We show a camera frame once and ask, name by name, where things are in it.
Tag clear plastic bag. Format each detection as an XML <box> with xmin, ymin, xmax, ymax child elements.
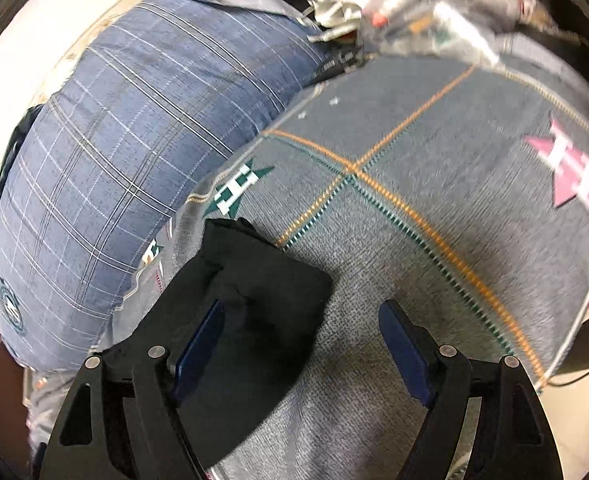
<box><xmin>364</xmin><ymin>0</ymin><xmax>575</xmax><ymax>66</ymax></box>

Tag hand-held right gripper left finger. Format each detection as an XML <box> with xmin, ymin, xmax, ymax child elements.
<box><xmin>37</xmin><ymin>299</ymin><xmax>228</xmax><ymax>480</ymax></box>

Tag blue plaid pillow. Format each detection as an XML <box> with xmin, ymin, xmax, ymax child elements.
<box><xmin>0</xmin><ymin>0</ymin><xmax>327</xmax><ymax>368</ymax></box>

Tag black pants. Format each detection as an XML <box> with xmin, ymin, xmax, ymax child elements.
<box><xmin>102</xmin><ymin>217</ymin><xmax>334</xmax><ymax>471</ymax></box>

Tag black strap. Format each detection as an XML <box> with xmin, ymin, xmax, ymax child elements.
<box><xmin>314</xmin><ymin>44</ymin><xmax>371</xmax><ymax>80</ymax></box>

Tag white crumpled wrapper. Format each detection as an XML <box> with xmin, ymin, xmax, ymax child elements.
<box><xmin>303</xmin><ymin>0</ymin><xmax>366</xmax><ymax>30</ymax></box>

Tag grey patterned bed sheet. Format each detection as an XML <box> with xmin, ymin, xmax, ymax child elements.
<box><xmin>24</xmin><ymin>50</ymin><xmax>589</xmax><ymax>480</ymax></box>

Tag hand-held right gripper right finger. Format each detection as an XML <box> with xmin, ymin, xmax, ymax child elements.
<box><xmin>378</xmin><ymin>299</ymin><xmax>561</xmax><ymax>480</ymax></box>

